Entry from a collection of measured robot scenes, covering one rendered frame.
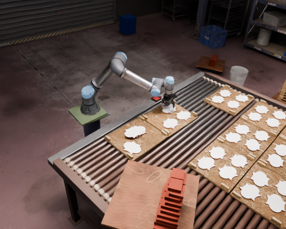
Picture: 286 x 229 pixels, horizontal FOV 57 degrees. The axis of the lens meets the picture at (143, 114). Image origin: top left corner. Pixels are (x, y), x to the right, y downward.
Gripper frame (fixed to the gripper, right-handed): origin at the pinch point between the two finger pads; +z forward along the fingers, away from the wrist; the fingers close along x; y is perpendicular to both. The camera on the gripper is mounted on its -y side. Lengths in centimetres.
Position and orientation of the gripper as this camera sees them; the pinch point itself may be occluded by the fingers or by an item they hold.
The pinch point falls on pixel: (169, 108)
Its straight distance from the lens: 253.3
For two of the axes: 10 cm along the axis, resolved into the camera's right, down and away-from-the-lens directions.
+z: -0.1, 7.8, 6.3
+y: -7.3, 4.3, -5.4
